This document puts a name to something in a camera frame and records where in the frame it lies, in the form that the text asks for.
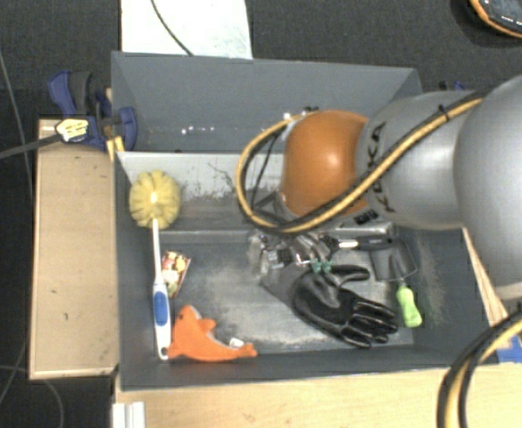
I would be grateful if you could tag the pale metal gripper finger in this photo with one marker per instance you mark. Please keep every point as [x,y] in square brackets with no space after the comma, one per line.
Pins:
[276,283]
[255,250]

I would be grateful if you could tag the black glove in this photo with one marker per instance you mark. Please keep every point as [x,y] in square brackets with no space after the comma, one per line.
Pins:
[332,299]

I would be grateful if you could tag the orange toy fish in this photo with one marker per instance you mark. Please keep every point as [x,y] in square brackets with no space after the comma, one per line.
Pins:
[196,334]

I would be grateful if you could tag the grey metal bin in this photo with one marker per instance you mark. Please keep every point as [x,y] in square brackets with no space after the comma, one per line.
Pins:
[225,96]

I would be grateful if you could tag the pale wood board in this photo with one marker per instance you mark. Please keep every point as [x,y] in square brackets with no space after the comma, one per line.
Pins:
[73,257]

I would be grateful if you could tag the black cylinder on white bracket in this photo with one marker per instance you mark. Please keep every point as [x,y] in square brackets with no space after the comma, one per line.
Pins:
[374,242]

